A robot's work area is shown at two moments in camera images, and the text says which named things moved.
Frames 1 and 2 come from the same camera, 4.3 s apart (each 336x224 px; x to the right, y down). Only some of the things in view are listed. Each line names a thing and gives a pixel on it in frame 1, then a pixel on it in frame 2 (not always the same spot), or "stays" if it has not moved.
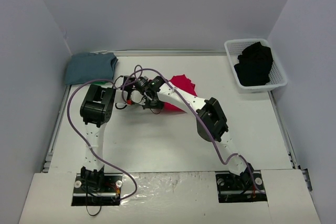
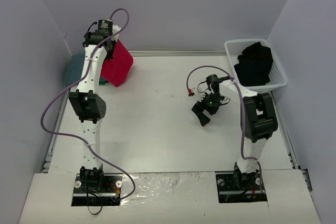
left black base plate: x=92 y=188 stays
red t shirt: x=185 y=85 to x=116 y=70
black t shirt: x=254 y=65 stays
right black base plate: x=248 y=187 stays
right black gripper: x=153 y=104 to x=205 y=106
